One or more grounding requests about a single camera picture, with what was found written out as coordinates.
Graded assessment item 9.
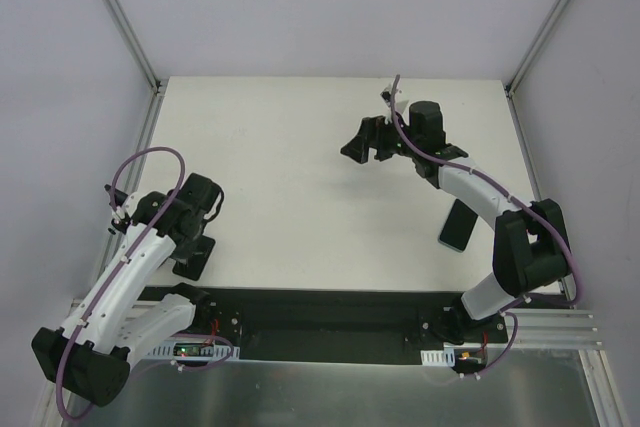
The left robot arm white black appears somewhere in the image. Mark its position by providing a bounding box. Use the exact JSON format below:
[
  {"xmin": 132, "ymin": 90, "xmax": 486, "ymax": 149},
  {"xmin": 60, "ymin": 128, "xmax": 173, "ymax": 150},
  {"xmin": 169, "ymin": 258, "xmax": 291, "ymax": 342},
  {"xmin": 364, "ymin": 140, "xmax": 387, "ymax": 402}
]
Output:
[{"xmin": 31, "ymin": 173, "xmax": 224, "ymax": 407}]

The white cable duct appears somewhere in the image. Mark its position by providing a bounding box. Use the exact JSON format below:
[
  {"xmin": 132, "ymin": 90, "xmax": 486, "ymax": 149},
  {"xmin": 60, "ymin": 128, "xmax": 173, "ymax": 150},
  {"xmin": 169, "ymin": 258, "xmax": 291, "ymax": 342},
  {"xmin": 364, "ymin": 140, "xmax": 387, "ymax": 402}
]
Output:
[
  {"xmin": 144, "ymin": 341, "xmax": 240, "ymax": 362},
  {"xmin": 420, "ymin": 348, "xmax": 455, "ymax": 368}
]

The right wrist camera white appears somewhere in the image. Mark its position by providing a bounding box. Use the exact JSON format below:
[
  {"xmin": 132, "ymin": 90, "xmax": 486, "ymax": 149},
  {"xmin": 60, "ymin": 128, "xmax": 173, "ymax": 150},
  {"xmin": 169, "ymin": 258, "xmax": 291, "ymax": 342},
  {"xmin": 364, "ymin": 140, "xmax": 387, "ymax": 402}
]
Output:
[{"xmin": 380, "ymin": 83, "xmax": 408, "ymax": 124}]

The aluminium front rail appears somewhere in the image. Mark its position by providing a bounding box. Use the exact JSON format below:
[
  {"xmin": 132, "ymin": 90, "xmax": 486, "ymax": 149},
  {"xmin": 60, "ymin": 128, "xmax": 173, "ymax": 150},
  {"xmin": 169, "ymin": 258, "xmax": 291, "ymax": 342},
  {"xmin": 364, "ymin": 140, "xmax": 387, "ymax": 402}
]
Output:
[{"xmin": 67, "ymin": 299, "xmax": 606, "ymax": 348}]

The left white cable duct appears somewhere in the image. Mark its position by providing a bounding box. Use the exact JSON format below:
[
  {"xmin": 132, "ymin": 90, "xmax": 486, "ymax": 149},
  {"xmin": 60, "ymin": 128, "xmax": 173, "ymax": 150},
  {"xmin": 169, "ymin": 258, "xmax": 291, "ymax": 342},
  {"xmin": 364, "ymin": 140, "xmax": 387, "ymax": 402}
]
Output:
[{"xmin": 144, "ymin": 341, "xmax": 240, "ymax": 362}]

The left aluminium frame post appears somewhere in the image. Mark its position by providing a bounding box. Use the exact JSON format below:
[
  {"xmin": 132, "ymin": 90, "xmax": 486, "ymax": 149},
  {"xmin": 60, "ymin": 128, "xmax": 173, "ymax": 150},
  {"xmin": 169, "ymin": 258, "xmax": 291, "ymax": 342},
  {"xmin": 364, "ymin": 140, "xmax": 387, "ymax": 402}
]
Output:
[{"xmin": 102, "ymin": 0, "xmax": 163, "ymax": 93}]

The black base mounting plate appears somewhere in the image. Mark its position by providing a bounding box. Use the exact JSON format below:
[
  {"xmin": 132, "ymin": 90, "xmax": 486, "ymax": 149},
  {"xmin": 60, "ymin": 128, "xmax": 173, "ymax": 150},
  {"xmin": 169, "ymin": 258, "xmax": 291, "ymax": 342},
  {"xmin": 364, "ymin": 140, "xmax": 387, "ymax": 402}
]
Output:
[{"xmin": 152, "ymin": 285, "xmax": 516, "ymax": 363}]

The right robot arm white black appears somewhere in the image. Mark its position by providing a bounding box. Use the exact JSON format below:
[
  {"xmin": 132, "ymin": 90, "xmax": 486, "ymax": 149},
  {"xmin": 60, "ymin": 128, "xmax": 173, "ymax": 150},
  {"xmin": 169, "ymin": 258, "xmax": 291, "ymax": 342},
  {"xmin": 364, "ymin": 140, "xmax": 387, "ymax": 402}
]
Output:
[{"xmin": 340, "ymin": 101, "xmax": 571, "ymax": 345}]

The aluminium frame post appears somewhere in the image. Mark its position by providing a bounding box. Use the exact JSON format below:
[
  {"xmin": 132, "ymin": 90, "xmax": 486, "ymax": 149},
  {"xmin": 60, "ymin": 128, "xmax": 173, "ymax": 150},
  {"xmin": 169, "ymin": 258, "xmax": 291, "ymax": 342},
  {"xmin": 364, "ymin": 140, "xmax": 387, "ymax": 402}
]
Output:
[
  {"xmin": 102, "ymin": 0, "xmax": 163, "ymax": 93},
  {"xmin": 505, "ymin": 0, "xmax": 574, "ymax": 99}
]

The black smartphone teal edge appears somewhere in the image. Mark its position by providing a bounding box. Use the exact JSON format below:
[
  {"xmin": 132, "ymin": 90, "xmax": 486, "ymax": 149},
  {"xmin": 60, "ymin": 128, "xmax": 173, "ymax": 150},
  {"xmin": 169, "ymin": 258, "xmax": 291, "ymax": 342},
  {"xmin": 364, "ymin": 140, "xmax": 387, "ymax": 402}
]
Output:
[{"xmin": 438, "ymin": 199, "xmax": 478, "ymax": 252}]

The right white cable duct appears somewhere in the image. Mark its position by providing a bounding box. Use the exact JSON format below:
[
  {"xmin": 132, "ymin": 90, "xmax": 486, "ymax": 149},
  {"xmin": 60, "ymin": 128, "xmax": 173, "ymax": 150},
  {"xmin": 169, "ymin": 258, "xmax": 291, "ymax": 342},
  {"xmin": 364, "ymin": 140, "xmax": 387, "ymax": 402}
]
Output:
[{"xmin": 420, "ymin": 348, "xmax": 455, "ymax": 368}]

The right aluminium frame post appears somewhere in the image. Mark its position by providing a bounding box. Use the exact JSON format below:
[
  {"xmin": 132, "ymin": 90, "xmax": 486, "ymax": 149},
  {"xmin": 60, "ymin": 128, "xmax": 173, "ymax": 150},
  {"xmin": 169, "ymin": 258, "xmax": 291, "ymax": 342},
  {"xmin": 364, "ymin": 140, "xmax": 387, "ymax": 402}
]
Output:
[{"xmin": 505, "ymin": 0, "xmax": 574, "ymax": 99}]

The black round-base phone stand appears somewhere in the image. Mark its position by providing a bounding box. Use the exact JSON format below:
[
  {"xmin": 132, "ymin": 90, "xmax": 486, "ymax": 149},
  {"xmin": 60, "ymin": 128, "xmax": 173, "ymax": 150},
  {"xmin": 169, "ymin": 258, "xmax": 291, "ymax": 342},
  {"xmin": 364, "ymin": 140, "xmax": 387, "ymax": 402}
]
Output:
[{"xmin": 104, "ymin": 184, "xmax": 131, "ymax": 235}]

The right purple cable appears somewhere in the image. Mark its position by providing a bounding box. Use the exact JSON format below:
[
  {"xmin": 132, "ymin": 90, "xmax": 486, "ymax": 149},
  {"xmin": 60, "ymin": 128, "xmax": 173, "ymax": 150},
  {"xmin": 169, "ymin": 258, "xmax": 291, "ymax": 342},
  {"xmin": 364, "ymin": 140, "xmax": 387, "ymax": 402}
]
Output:
[{"xmin": 389, "ymin": 74, "xmax": 586, "ymax": 383}]

